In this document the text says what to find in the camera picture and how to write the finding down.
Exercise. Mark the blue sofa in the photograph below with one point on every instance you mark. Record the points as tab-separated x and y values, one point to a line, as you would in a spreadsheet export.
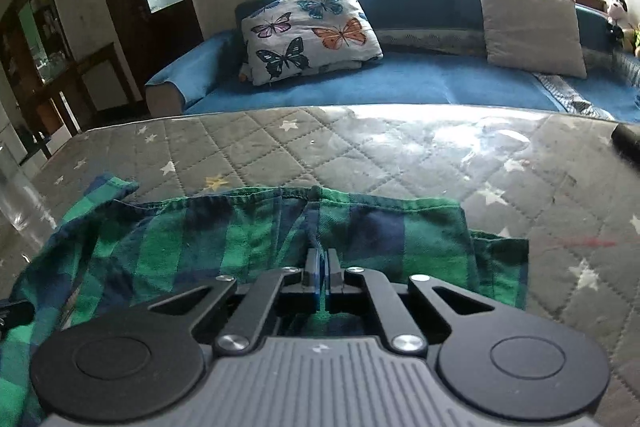
433	53

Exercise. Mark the beige plain pillow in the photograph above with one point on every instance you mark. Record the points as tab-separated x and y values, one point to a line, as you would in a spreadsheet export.
534	35

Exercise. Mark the butterfly print pillow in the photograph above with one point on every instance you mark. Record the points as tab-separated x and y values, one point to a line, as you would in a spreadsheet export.
290	38

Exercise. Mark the green blue plaid shirt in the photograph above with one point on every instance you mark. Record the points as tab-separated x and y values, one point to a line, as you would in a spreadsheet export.
111	253

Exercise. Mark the clear glass mug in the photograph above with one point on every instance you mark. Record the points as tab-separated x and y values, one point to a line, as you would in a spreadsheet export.
21	203

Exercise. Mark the plush toy on sofa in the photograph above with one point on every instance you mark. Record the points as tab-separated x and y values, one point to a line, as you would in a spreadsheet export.
621	30

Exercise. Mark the grey quilted star table cover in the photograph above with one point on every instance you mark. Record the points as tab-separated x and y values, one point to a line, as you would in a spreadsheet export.
554	178

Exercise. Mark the dark wooden cabinet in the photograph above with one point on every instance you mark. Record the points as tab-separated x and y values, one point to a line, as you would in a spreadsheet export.
46	80

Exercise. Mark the black remote control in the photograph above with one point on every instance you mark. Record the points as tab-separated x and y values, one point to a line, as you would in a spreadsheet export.
626	141

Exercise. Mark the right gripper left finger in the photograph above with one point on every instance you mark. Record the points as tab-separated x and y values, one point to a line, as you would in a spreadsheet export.
312	279

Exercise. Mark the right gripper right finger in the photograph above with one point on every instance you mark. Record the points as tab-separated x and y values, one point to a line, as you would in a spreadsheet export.
333	280

